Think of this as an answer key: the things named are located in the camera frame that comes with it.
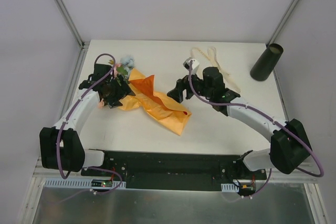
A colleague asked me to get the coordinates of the left aluminium frame post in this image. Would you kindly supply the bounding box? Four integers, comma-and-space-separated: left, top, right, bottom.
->
54, 0, 85, 49

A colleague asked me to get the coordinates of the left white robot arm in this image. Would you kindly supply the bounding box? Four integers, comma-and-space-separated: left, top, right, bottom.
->
39, 63, 134, 176

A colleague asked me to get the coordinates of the right white cable duct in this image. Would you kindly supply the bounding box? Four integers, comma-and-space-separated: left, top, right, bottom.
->
220, 184, 239, 193

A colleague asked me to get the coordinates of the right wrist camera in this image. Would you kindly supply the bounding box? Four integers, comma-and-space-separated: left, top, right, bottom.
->
183, 57, 200, 75

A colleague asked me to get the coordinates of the white cable duct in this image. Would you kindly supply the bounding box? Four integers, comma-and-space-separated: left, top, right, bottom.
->
44, 178, 126, 190
220, 184, 239, 193

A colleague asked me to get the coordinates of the left white cable duct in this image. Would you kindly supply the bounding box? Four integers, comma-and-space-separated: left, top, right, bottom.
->
44, 178, 126, 190

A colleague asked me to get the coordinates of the dark cylindrical vase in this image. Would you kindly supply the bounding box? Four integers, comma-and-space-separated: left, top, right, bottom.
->
250, 43, 283, 81

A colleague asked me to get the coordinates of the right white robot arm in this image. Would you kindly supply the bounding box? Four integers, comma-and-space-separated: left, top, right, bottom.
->
167, 67, 312, 179

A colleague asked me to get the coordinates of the orange paper flower wrapping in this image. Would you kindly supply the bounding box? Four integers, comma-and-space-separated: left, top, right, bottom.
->
119, 68, 192, 135

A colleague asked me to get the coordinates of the artificial flower bunch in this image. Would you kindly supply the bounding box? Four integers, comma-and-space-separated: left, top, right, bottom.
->
98, 56, 134, 108

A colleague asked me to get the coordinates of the cream printed ribbon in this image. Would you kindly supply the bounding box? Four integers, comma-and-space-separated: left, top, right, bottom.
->
190, 47, 241, 94

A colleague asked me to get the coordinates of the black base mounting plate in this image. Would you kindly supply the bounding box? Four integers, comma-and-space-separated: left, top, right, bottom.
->
81, 151, 267, 191

